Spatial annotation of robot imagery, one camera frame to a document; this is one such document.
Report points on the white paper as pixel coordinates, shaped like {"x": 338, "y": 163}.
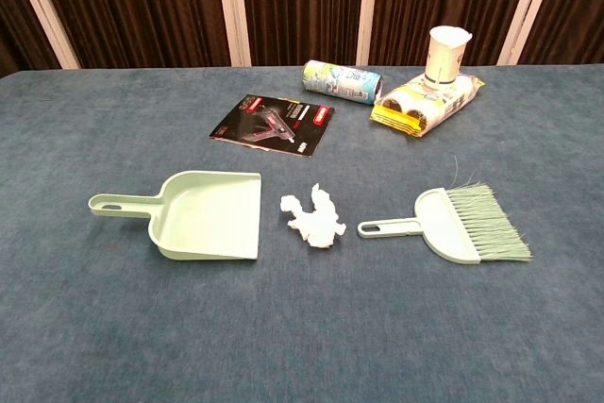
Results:
{"x": 316, "y": 223}

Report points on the light green plastic dustpan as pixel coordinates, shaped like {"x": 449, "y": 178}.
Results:
{"x": 207, "y": 214}

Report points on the light green hand broom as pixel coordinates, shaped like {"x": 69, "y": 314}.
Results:
{"x": 439, "y": 223}

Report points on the black glue gun packaging card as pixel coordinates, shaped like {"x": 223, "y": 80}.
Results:
{"x": 273, "y": 124}

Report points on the blue green drink can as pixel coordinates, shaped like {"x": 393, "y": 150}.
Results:
{"x": 340, "y": 79}

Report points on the yellow snack package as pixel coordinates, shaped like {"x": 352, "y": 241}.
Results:
{"x": 424, "y": 110}

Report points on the white paper cup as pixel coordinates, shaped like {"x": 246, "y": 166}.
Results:
{"x": 446, "y": 58}

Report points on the blue felt table mat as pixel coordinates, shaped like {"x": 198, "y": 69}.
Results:
{"x": 141, "y": 327}

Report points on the white screen frame post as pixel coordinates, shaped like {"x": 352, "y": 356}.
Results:
{"x": 367, "y": 11}
{"x": 42, "y": 6}
{"x": 232, "y": 11}
{"x": 524, "y": 6}

